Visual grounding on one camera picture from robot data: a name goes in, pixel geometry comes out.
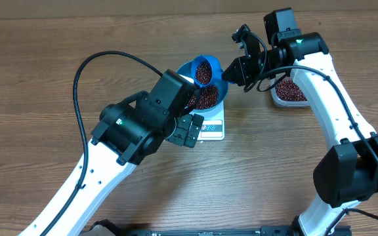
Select white digital kitchen scale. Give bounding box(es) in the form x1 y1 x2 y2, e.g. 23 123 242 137
191 102 225 142

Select left black cable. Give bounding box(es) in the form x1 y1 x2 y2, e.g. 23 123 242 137
39 50 163 236

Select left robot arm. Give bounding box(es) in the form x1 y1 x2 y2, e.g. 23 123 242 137
22 69 203 235

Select right black cable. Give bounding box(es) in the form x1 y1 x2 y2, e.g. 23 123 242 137
243 31 378 236

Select black cable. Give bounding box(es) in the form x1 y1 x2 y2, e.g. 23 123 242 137
243 31 378 236
39 50 163 236

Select blue metal bowl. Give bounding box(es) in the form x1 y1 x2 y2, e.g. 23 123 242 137
177 60 228 113

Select clear plastic container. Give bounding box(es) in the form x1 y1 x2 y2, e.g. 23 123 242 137
270 73 310 108

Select blue plastic measuring scoop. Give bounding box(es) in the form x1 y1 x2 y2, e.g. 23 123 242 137
190 55 228 88

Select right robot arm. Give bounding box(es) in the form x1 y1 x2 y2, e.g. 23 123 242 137
221 8 378 235

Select red beans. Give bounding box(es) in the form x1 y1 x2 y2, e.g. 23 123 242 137
195 61 219 109

